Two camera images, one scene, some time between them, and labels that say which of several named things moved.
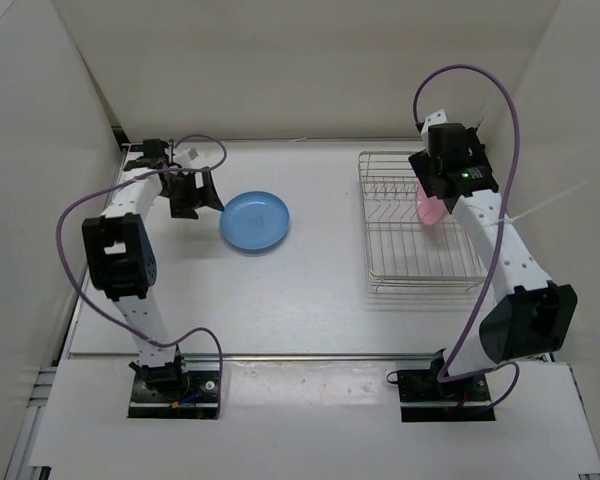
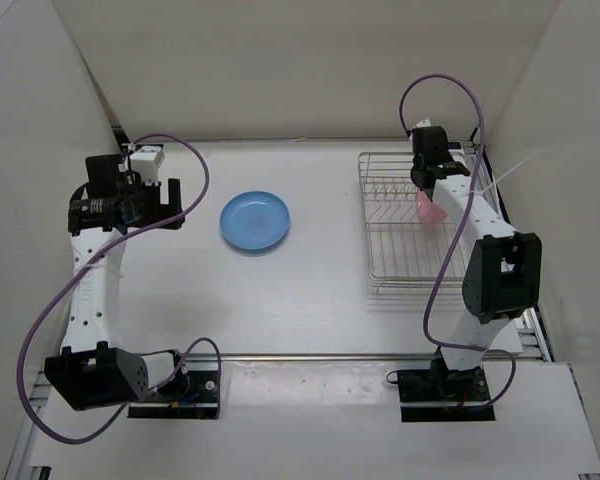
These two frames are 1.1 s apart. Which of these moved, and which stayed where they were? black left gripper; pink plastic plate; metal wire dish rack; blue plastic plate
Moved: black left gripper
Stayed: blue plastic plate; metal wire dish rack; pink plastic plate
